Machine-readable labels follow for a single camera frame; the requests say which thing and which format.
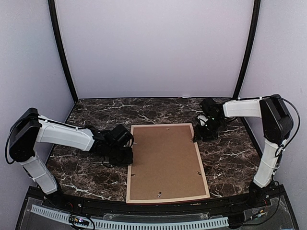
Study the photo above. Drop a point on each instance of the brown cardboard backing board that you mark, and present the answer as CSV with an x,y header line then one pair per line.
x,y
168,163

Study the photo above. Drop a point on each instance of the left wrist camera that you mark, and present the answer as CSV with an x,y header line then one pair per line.
x,y
129,144

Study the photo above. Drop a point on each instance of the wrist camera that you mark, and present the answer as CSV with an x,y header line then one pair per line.
x,y
129,144
202,120

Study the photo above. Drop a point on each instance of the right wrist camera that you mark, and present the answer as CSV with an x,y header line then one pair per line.
x,y
202,120

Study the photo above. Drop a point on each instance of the black front rail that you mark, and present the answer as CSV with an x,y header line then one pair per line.
x,y
94,207

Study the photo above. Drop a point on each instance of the black corner post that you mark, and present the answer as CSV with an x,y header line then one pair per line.
x,y
248,49
60,48

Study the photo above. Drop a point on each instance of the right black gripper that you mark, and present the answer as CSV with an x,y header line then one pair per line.
x,y
199,133

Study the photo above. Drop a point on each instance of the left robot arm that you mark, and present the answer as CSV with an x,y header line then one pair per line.
x,y
32,128

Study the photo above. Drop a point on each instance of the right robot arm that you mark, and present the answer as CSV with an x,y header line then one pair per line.
x,y
280,123

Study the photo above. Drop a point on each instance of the left black corner post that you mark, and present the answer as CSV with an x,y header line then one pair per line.
x,y
60,48

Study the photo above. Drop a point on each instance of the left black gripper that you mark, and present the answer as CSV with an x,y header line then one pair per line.
x,y
128,160

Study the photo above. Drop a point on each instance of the right black corner post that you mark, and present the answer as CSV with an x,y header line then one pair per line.
x,y
248,49

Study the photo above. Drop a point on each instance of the pink wooden picture frame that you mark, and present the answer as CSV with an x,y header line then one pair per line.
x,y
168,198

